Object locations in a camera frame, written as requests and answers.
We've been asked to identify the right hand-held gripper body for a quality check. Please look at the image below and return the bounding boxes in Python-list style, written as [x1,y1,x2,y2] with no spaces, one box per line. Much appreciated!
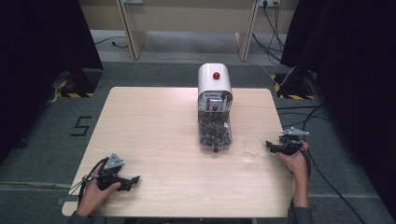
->
[274,127,311,157]

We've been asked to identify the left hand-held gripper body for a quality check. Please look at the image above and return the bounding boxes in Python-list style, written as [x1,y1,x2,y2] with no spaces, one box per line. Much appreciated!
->
[97,152,133,191]

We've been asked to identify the clear plastic cup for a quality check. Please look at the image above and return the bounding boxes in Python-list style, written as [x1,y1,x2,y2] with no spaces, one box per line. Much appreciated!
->
[242,136,264,164]

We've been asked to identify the person's right hand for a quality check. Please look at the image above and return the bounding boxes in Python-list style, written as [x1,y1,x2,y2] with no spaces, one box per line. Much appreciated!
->
[275,141,311,185]

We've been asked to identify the person's left hand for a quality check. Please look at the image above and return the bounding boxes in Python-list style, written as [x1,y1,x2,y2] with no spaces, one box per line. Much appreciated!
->
[76,162,122,218]

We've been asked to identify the stand base with hazard tape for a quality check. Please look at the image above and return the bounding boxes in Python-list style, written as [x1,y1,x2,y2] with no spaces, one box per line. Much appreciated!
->
[49,68,105,99]
[270,72,318,101]

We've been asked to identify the white dispenser with clear container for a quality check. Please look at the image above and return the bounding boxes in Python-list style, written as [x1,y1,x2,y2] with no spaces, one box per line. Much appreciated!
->
[197,63,234,154]

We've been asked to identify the black curtain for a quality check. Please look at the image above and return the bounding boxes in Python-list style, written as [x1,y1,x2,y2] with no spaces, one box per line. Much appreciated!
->
[0,0,105,166]
[279,0,396,216]

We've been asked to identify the beige desk leg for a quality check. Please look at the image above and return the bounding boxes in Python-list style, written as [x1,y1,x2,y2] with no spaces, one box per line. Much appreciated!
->
[115,0,148,61]
[234,0,262,62]

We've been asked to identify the left hand-held gripper cable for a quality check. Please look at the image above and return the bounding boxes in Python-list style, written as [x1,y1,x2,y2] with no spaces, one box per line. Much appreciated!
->
[67,157,110,204]

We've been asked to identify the hand-held gripper cable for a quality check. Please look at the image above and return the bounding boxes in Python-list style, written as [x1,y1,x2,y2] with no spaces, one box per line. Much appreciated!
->
[298,144,370,224]
[67,157,110,204]

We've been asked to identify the black floor cables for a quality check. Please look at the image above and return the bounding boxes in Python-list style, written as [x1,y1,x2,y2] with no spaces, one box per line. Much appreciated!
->
[276,104,332,130]

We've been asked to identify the right hand-held gripper cable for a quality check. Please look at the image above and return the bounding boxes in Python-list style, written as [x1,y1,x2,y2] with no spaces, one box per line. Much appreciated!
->
[298,144,370,224]

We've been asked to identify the black cables from socket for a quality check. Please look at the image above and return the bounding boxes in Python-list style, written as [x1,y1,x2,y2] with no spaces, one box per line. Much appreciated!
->
[251,2,287,63]

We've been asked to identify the black floor cable with plug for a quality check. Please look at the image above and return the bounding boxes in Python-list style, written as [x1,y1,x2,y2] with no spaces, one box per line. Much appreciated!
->
[93,35,129,49]

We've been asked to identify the white wall power socket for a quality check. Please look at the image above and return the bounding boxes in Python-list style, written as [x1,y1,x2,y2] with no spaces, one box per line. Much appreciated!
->
[258,0,282,8]

